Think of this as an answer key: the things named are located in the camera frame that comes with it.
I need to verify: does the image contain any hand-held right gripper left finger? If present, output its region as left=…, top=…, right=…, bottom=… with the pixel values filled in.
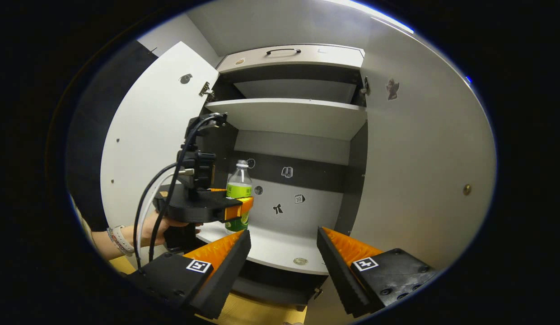
left=126, top=230, right=252, bottom=320

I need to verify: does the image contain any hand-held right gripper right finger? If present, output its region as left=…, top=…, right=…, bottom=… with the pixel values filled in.
left=317, top=227, right=443, bottom=319

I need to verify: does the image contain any green label plastic bottle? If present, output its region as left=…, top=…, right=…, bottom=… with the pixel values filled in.
left=225, top=159, right=253, bottom=234

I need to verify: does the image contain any white cabinet door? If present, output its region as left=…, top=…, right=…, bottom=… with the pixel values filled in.
left=305, top=18, right=497, bottom=325
left=101, top=42, right=220, bottom=253

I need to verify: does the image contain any white cabinet bottom shelf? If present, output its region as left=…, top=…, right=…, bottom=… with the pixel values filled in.
left=196, top=221, right=330, bottom=275

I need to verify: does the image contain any white cabinet shelf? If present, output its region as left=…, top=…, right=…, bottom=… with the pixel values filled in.
left=196, top=221, right=330, bottom=275
left=204, top=98, right=368, bottom=141

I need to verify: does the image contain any beige cabinet drawer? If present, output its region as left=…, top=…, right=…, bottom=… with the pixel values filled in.
left=216, top=44, right=365, bottom=74

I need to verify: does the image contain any white cable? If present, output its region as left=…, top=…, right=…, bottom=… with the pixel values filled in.
left=138, top=168, right=196, bottom=253

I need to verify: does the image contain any beaded bracelet and white band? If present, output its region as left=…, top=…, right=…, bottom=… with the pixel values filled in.
left=106, top=225, right=136, bottom=257

